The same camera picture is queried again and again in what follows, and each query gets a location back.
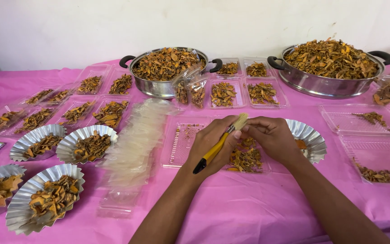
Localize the person's left hand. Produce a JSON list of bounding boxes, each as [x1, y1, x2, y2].
[[185, 115, 244, 179]]

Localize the small steel pan black handles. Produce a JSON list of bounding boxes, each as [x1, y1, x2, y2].
[[119, 47, 223, 99]]

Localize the pink tablecloth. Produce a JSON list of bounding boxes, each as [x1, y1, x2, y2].
[[0, 59, 390, 244]]

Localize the group of filled clear trays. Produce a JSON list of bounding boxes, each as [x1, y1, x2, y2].
[[0, 64, 134, 138]]

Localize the turmeric heap in large pan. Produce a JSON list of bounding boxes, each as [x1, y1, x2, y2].
[[284, 37, 380, 80]]

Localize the person's right hand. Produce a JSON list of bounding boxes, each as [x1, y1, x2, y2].
[[242, 116, 305, 167]]

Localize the clear pouch filled with turmeric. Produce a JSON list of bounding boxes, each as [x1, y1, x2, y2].
[[188, 67, 210, 110], [172, 72, 191, 106]]

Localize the pile of empty clear pouches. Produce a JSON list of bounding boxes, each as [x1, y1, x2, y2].
[[97, 98, 179, 190]]

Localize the turmeric heap in small pan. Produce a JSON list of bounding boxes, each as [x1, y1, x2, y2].
[[132, 48, 202, 81]]

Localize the yellow handled bristle brush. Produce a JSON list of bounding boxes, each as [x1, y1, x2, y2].
[[192, 113, 249, 175]]

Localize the large steel pan black handles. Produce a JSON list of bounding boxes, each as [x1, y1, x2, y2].
[[267, 42, 390, 100]]

